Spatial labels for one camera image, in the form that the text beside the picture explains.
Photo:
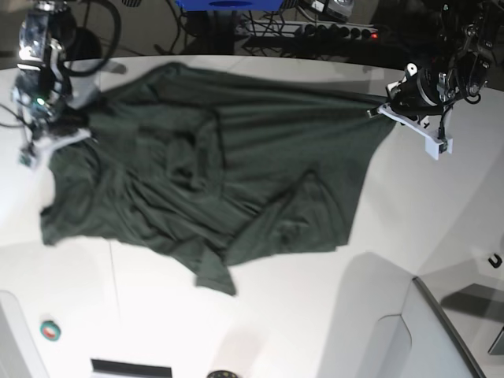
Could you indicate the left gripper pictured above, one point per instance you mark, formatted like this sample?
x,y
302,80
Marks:
x,y
417,101

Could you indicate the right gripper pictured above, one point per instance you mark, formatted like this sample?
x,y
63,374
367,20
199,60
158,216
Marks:
x,y
42,137

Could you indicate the dark green t-shirt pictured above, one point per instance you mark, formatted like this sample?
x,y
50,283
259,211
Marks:
x,y
215,170

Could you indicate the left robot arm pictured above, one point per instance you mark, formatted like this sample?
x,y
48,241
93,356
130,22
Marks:
x,y
456,71

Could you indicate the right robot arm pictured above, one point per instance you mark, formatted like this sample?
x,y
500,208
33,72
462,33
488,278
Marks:
x,y
42,90

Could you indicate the grey power strip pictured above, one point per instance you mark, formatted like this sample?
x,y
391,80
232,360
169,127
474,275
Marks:
x,y
295,29

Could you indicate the blue plastic bin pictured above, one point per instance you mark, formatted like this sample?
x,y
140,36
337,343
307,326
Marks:
x,y
222,5

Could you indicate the black U-shaped hook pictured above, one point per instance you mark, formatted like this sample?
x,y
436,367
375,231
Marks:
x,y
495,261

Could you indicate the green red tape roll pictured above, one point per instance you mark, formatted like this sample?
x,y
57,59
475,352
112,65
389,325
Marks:
x,y
50,331

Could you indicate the small black round object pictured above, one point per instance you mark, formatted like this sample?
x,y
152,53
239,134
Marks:
x,y
222,374

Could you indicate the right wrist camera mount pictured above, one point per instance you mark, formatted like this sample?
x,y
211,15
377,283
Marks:
x,y
29,158

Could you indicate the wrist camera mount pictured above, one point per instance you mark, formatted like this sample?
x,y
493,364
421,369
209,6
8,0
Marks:
x,y
29,158
435,147

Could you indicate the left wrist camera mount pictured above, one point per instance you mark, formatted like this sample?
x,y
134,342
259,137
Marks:
x,y
435,147

